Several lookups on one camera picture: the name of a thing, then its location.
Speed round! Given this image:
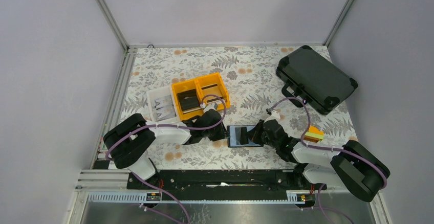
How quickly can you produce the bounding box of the black leather card holder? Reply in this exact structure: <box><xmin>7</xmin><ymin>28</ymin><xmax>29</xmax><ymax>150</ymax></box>
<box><xmin>227</xmin><ymin>125</ymin><xmax>263</xmax><ymax>148</ymax></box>

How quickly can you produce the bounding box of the orange bin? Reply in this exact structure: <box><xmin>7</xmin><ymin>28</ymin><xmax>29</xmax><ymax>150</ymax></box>
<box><xmin>196</xmin><ymin>73</ymin><xmax>231</xmax><ymax>110</ymax></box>
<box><xmin>171</xmin><ymin>79</ymin><xmax>203</xmax><ymax>121</ymax></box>

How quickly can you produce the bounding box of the white plastic bin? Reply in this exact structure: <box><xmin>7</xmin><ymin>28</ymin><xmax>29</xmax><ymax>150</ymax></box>
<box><xmin>146</xmin><ymin>85</ymin><xmax>180</xmax><ymax>123</ymax></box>

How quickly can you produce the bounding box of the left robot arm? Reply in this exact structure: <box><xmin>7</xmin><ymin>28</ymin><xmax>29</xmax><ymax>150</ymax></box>
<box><xmin>102</xmin><ymin>109</ymin><xmax>227</xmax><ymax>189</ymax></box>

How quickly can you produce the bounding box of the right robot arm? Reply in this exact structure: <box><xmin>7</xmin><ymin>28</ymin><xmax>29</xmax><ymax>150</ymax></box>
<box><xmin>243</xmin><ymin>120</ymin><xmax>390</xmax><ymax>202</ymax></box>

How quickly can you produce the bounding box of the floral table mat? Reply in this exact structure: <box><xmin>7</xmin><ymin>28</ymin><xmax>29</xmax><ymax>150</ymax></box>
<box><xmin>120</xmin><ymin>46</ymin><xmax>357</xmax><ymax>170</ymax></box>

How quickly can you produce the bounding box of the small orange object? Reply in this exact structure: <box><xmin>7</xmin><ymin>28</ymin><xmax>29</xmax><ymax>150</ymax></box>
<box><xmin>303</xmin><ymin>125</ymin><xmax>324</xmax><ymax>143</ymax></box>

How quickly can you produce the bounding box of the black hard case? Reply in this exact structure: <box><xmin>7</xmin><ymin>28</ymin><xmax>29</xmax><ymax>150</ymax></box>
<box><xmin>276</xmin><ymin>45</ymin><xmax>358</xmax><ymax>115</ymax></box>

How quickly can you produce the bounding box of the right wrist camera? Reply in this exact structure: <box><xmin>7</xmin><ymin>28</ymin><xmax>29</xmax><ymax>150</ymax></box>
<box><xmin>265</xmin><ymin>109</ymin><xmax>280</xmax><ymax>122</ymax></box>

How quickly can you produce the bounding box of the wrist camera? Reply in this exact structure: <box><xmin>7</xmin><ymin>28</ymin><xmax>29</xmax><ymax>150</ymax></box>
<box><xmin>265</xmin><ymin>109</ymin><xmax>280</xmax><ymax>122</ymax></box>
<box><xmin>200</xmin><ymin>102</ymin><xmax>219</xmax><ymax>113</ymax></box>

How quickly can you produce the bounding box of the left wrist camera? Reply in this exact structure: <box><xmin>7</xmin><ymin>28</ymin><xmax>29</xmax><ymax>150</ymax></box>
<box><xmin>200</xmin><ymin>102</ymin><xmax>219</xmax><ymax>113</ymax></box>

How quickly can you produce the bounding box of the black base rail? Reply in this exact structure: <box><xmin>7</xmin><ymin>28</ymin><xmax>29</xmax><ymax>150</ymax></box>
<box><xmin>127</xmin><ymin>170</ymin><xmax>320</xmax><ymax>200</ymax></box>

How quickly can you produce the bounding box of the white slotted cable duct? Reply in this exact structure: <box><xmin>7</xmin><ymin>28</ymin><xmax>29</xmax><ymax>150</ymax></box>
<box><xmin>88</xmin><ymin>191</ymin><xmax>305</xmax><ymax>205</ymax></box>

